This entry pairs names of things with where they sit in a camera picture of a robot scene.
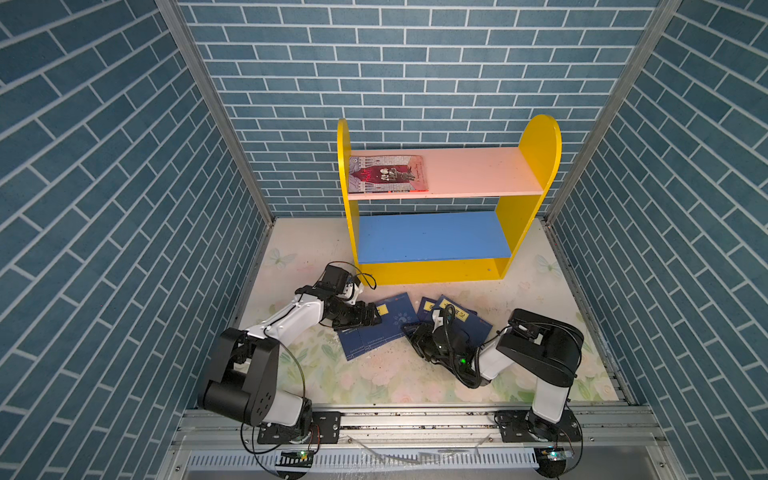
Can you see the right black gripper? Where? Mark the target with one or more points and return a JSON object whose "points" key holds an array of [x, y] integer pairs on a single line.
{"points": [[419, 338]]}

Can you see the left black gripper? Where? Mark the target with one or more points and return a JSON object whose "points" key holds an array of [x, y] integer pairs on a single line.
{"points": [[359, 319]]}

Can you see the navy book paw print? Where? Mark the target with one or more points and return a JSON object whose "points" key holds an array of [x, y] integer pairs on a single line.
{"points": [[395, 312]]}

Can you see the pink red cover book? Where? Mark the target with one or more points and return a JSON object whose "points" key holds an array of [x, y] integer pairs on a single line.
{"points": [[387, 174]]}

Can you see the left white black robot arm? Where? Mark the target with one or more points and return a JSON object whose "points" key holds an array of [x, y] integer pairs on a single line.
{"points": [[240, 381]]}

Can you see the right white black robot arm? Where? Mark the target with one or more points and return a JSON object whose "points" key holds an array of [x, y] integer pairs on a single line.
{"points": [[549, 349]]}

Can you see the navy book under right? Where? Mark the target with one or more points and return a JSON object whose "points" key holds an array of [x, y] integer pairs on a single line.
{"points": [[425, 309]]}

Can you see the navy book top right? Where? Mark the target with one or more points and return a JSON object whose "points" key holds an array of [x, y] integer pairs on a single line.
{"points": [[468, 322]]}

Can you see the yellow pink blue bookshelf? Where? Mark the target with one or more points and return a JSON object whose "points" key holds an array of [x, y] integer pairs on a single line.
{"points": [[460, 246]]}

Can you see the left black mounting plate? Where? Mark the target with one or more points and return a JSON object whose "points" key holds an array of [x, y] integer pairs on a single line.
{"points": [[323, 426]]}

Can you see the black mounting plate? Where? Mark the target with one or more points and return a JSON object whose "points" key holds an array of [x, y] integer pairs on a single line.
{"points": [[520, 426], [323, 426]]}

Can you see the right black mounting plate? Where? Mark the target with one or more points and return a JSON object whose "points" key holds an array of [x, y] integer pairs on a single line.
{"points": [[520, 426]]}

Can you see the left green circuit board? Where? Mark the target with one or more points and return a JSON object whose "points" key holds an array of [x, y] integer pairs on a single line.
{"points": [[295, 459]]}

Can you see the green circuit board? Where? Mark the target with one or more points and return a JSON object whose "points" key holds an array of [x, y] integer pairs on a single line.
{"points": [[295, 459], [551, 462]]}

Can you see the right green circuit board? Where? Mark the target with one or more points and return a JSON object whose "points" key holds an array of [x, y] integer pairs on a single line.
{"points": [[551, 462]]}

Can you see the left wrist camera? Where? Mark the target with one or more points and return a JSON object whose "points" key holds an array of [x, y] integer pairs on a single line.
{"points": [[341, 283]]}

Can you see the white slotted cable duct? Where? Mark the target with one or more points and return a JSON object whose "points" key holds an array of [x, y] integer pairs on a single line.
{"points": [[360, 459]]}

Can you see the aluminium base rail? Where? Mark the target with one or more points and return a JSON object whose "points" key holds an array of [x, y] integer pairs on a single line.
{"points": [[602, 431]]}

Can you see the left aluminium corner post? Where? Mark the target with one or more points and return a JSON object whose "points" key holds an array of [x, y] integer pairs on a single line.
{"points": [[181, 34]]}

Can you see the aluminium corner post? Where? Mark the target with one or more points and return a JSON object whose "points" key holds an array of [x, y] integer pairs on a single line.
{"points": [[181, 34], [657, 24]]}

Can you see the right aluminium corner post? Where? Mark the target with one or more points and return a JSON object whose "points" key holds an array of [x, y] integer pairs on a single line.
{"points": [[657, 24]]}

